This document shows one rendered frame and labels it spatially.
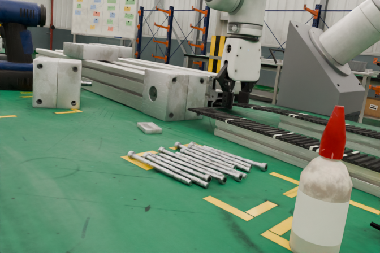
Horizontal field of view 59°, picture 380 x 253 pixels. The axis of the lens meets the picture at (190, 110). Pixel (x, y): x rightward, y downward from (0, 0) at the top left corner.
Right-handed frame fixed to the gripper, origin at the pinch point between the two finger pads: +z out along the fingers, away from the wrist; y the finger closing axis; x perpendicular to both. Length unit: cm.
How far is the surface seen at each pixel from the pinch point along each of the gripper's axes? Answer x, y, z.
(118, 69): 16.6, -24.0, -4.9
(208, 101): 6.5, -3.1, 1.3
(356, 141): -31.2, -1.4, 1.6
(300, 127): -20.1, -1.9, 1.9
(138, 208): -32, -47, 3
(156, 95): 0.1, -23.8, -1.6
